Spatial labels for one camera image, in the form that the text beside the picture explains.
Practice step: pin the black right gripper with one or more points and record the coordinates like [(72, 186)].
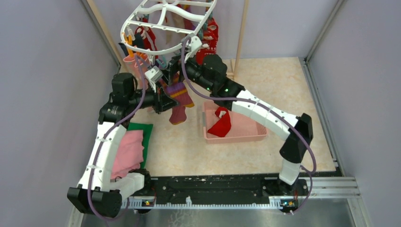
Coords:
[(176, 66)]

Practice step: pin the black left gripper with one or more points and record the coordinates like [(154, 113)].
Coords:
[(162, 102)]

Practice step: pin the teal clothespin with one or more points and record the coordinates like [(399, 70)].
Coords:
[(161, 62)]

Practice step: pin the purple striped sock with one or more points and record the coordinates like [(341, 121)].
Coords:
[(178, 91)]

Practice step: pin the white plastic clip hanger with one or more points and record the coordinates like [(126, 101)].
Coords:
[(152, 13)]

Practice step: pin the red santa sock front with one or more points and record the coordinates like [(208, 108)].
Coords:
[(222, 127)]

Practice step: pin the red santa sock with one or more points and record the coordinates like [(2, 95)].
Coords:
[(148, 36), (222, 127)]

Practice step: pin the pink plastic basket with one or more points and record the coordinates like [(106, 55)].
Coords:
[(243, 128)]

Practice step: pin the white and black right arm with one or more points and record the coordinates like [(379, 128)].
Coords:
[(295, 131)]

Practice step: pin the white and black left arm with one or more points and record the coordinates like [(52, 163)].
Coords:
[(96, 193)]

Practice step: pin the green cloth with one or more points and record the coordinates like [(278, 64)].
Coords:
[(147, 131)]

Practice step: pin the red santa sock rear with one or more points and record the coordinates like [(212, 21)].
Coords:
[(148, 36)]

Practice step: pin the red patterned sock pair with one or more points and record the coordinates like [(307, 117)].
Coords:
[(209, 41)]

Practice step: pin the dark navy sock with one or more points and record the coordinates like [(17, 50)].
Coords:
[(138, 42)]

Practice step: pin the orange clothespin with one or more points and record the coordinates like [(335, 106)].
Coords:
[(129, 38)]

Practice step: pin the pink cloth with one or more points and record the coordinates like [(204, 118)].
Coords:
[(129, 154)]

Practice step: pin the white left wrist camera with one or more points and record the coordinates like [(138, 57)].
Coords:
[(153, 75)]

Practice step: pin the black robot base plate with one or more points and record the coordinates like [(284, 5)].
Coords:
[(253, 183)]

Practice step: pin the wooden drying rack frame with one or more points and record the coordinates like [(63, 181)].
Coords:
[(111, 14)]

